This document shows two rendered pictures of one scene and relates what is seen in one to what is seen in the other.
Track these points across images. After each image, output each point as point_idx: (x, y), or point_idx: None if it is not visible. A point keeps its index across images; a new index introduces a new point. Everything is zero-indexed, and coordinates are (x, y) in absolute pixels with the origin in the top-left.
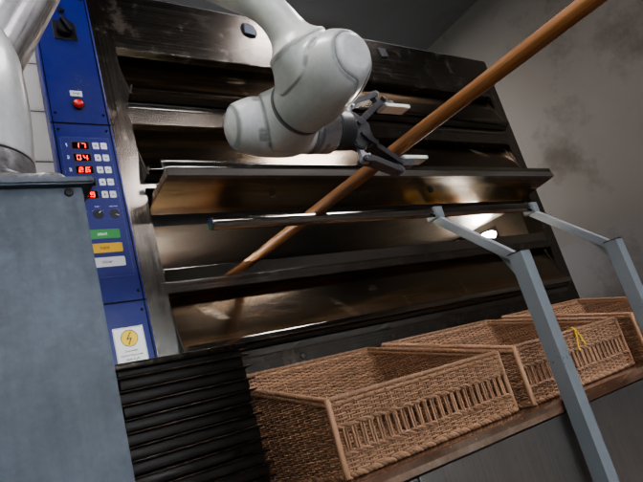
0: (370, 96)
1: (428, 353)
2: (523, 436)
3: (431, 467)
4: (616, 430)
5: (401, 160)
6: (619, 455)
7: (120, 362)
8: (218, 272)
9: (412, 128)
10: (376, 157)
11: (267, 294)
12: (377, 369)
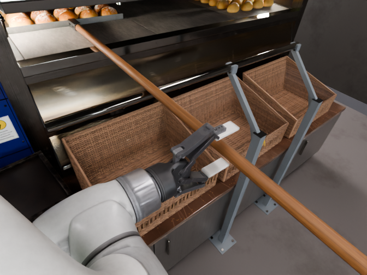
0: (206, 138)
1: (189, 135)
2: (209, 205)
3: (160, 239)
4: (250, 182)
5: (206, 179)
6: (245, 190)
7: None
8: (68, 64)
9: (229, 155)
10: (185, 190)
11: (105, 71)
12: (163, 113)
